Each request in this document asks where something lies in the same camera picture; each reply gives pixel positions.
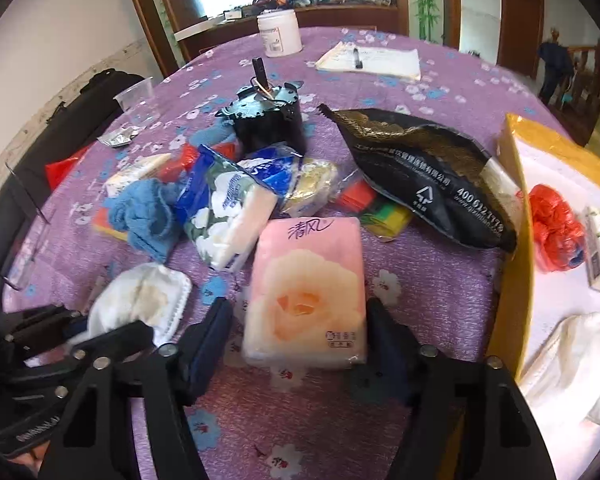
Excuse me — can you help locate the blue knitted cloth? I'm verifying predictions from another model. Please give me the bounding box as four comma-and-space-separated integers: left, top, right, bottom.
102, 177, 186, 266

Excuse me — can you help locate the yellow cardboard box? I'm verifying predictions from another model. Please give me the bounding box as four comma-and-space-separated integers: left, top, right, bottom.
495, 112, 600, 461

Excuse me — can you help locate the black cylindrical motor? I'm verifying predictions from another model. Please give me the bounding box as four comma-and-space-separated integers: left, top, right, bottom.
215, 57, 308, 156

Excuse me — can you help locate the pink rose tissue pack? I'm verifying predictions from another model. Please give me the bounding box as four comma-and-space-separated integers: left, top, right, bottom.
241, 217, 370, 368

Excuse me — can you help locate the wooden framed counter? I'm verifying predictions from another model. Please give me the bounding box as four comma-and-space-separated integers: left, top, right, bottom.
120, 0, 411, 76

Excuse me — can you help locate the white plastic jar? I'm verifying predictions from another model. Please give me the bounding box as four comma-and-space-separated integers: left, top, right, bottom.
256, 9, 303, 58

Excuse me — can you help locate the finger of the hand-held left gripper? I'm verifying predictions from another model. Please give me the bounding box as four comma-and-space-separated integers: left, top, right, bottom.
0, 305, 83, 348
65, 319, 156, 366

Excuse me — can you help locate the black gold foil bag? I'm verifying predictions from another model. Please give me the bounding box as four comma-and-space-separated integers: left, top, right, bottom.
317, 103, 523, 253

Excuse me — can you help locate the clear plastic cup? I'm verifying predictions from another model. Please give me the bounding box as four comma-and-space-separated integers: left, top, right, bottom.
112, 76, 156, 117

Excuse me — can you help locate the purple floral tablecloth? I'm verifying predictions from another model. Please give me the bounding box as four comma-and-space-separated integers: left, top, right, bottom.
2, 25, 556, 480

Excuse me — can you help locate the white fluffy cloth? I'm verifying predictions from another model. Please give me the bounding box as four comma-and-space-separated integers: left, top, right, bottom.
517, 310, 600, 428

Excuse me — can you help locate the white face mask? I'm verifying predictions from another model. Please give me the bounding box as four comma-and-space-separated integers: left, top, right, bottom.
87, 261, 193, 348

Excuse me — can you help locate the white paper notebook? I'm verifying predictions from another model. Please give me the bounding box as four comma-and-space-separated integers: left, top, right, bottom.
314, 40, 422, 82

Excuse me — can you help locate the wooden stair railing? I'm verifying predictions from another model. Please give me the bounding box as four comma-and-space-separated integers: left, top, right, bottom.
555, 42, 600, 146

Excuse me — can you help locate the light blue sock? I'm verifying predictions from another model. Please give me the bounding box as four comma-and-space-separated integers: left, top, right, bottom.
187, 122, 241, 153

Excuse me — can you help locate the dark blue jacket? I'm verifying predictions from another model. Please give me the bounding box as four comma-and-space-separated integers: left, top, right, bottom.
536, 30, 577, 106

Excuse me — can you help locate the silver foil blister pack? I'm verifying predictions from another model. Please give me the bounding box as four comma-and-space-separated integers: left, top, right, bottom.
96, 127, 143, 148

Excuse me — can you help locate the bamboo wall painting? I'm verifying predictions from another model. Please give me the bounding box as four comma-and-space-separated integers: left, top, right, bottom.
411, 0, 443, 43

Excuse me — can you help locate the blue yellow tissue pack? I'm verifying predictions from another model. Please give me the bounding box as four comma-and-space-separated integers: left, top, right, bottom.
237, 142, 338, 218

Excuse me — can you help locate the wooden door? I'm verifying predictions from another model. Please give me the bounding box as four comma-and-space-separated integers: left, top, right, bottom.
496, 0, 546, 80

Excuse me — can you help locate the pack of coloured clay strips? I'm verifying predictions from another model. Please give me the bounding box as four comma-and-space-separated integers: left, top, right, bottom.
330, 170, 416, 241
91, 142, 203, 242

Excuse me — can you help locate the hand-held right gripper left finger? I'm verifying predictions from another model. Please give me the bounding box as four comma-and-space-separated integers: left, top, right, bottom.
40, 297, 233, 480

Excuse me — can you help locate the blue white floral tissue pack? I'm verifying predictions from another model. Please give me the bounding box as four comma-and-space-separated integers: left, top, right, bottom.
174, 144, 280, 273

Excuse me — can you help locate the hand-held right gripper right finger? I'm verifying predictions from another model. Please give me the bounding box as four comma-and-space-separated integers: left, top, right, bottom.
365, 297, 556, 480

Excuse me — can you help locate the large red plastic bag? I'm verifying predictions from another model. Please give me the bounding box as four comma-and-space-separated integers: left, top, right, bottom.
45, 145, 93, 191

